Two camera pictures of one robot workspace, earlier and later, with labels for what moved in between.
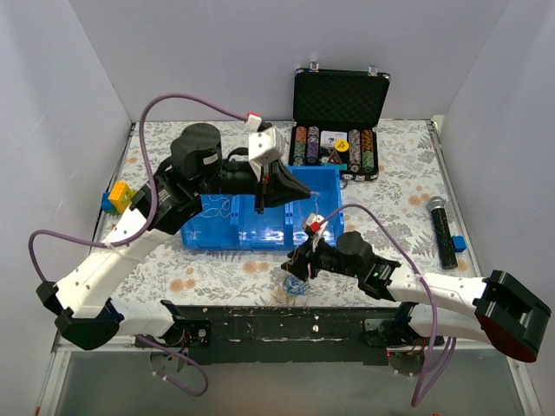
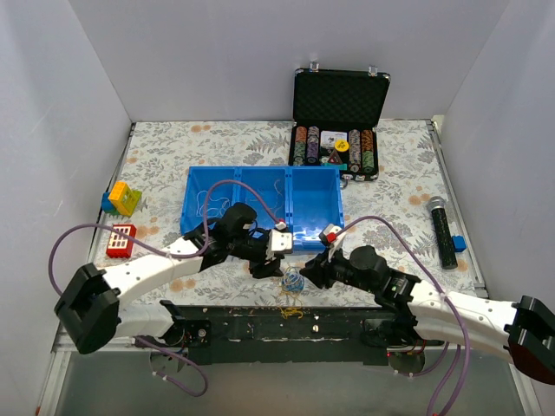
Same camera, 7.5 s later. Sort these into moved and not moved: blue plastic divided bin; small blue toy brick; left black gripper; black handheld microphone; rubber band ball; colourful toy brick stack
Moved: left black gripper; rubber band ball
Not moved: blue plastic divided bin; small blue toy brick; colourful toy brick stack; black handheld microphone
